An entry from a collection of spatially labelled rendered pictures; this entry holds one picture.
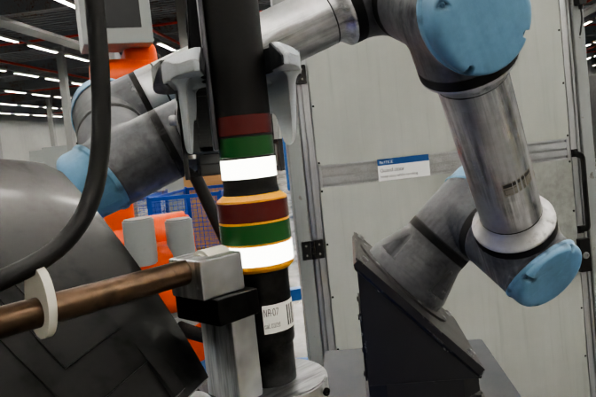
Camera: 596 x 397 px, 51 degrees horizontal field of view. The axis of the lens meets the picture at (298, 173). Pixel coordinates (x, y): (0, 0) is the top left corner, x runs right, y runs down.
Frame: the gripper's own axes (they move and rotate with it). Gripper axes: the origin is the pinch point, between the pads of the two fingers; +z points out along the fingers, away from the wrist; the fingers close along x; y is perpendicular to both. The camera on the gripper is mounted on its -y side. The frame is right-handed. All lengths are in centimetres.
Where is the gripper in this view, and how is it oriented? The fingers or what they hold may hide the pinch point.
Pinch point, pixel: (238, 51)
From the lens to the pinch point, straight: 35.7
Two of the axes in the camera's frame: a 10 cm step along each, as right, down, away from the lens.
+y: 1.0, 9.9, 0.4
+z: 1.9, 0.2, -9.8
